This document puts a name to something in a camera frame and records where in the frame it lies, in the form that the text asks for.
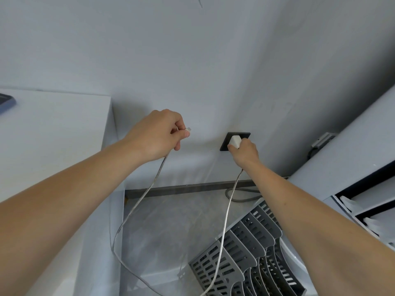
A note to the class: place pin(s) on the white bedside cabinet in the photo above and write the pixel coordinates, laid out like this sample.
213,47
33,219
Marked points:
55,129

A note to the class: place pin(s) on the gray metal bracket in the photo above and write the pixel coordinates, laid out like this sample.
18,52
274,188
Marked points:
322,140

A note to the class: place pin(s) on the black wall outlet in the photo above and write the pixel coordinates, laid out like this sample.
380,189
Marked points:
224,144

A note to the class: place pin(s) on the person's right forearm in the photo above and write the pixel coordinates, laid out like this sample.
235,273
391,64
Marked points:
308,218

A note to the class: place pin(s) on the person's left forearm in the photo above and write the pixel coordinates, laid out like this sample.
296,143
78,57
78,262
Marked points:
61,212

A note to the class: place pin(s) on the person's left hand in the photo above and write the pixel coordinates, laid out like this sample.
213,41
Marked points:
154,135

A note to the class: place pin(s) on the dark baseboard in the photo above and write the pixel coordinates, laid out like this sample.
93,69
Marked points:
185,189

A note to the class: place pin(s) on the person's right hand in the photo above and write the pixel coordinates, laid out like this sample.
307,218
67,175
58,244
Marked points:
247,154

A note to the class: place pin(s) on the black smartphone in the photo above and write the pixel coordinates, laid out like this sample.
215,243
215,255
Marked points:
4,103

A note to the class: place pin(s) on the white standing air conditioner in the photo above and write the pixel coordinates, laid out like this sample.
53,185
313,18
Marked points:
355,157

